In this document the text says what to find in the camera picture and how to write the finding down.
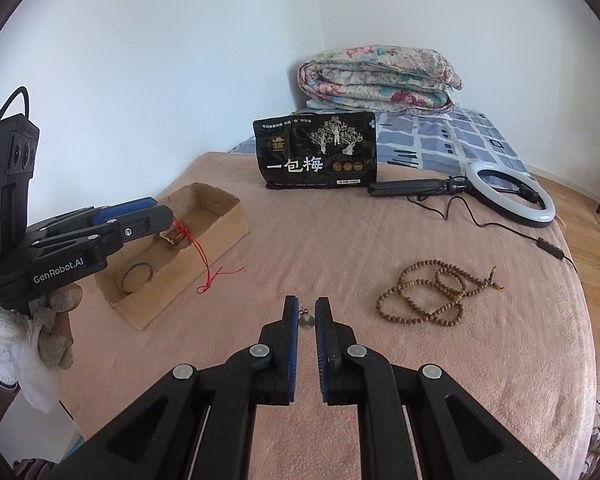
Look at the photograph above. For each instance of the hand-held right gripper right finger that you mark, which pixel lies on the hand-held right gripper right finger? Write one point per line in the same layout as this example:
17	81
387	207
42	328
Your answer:
322	355

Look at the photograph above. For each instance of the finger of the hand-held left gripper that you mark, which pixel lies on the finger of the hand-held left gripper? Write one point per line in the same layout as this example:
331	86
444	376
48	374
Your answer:
145	222
120	211

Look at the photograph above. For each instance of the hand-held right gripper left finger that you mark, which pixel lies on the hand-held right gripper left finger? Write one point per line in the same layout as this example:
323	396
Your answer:
292	340

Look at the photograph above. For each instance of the small silver pendant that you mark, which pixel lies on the small silver pendant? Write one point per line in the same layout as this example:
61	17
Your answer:
307	322

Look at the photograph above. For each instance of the thin dark bangle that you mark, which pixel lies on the thin dark bangle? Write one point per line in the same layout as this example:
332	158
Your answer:
123	278

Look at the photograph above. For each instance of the cardboard box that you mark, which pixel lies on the cardboard box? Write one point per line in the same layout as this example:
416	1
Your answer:
190	280

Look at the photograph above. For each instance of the person's left hand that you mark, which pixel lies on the person's left hand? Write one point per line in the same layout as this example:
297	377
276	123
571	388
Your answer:
55	330

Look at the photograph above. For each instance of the black snack bag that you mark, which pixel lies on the black snack bag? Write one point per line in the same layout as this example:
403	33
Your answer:
315	160

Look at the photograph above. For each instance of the blue checked bed sheet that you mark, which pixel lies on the blue checked bed sheet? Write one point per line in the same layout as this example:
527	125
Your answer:
430	140

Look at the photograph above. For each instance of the folded floral quilt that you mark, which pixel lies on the folded floral quilt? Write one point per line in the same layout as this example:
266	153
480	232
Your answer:
380	80

